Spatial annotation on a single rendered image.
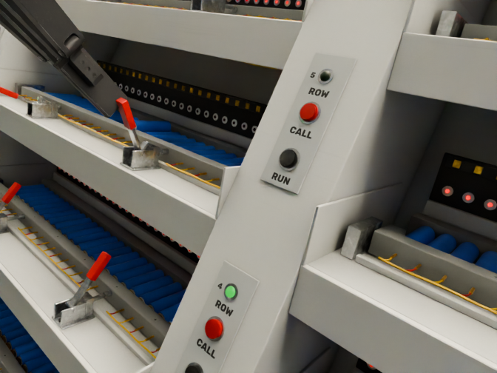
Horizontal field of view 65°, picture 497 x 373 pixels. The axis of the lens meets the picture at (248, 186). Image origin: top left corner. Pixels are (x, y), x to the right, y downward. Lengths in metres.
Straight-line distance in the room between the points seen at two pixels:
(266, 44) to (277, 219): 0.18
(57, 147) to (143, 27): 0.20
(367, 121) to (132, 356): 0.35
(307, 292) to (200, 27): 0.32
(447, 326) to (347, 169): 0.13
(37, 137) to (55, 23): 0.30
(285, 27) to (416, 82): 0.14
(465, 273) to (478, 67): 0.15
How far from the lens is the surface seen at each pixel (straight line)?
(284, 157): 0.33
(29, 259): 0.67
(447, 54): 0.34
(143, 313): 0.51
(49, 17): 0.39
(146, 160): 0.48
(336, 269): 0.33
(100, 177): 0.52
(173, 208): 0.41
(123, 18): 0.61
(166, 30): 0.53
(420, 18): 0.38
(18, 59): 0.89
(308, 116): 0.34
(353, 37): 0.37
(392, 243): 0.36
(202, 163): 0.47
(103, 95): 0.44
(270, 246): 0.33
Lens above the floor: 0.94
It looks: level
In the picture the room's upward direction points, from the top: 24 degrees clockwise
